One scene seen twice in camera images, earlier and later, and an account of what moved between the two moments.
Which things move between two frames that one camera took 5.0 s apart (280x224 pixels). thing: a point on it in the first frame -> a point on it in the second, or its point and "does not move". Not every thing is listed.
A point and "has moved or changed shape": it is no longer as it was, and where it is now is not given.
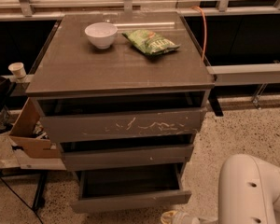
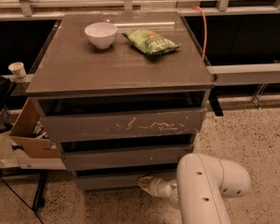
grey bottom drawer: x=116 y=188 has moved or changed shape
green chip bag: x=148 y=42 does not move
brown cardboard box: x=29 y=135 does not move
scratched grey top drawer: x=114 y=117 does not move
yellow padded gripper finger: x=167 y=217 -> x=144 y=182
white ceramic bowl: x=101 y=34 does not move
